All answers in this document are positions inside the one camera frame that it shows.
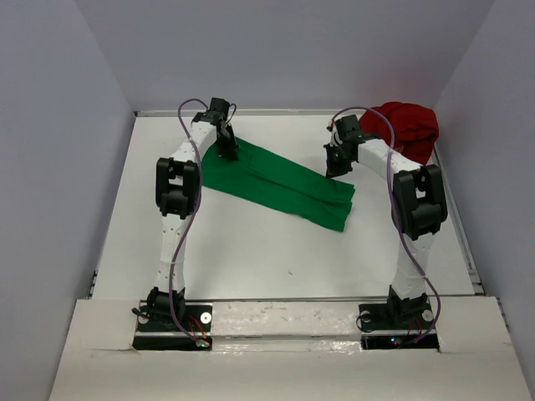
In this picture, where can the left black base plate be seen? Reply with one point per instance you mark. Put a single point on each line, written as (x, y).
(155, 333)

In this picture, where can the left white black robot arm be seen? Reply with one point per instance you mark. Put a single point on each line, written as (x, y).
(178, 183)

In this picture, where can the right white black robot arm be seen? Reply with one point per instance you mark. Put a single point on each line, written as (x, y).
(418, 203)

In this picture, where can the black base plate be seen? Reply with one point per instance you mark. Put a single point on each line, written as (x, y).
(155, 333)
(397, 330)

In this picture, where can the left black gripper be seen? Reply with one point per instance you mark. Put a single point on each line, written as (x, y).
(229, 152)

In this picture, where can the green t shirt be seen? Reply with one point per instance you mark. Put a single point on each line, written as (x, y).
(265, 178)

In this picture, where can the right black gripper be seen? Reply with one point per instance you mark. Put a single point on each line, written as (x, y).
(332, 170)

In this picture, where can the red t shirt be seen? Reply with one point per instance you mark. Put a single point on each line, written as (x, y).
(416, 129)

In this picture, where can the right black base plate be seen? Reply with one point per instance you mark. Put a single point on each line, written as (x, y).
(397, 330)

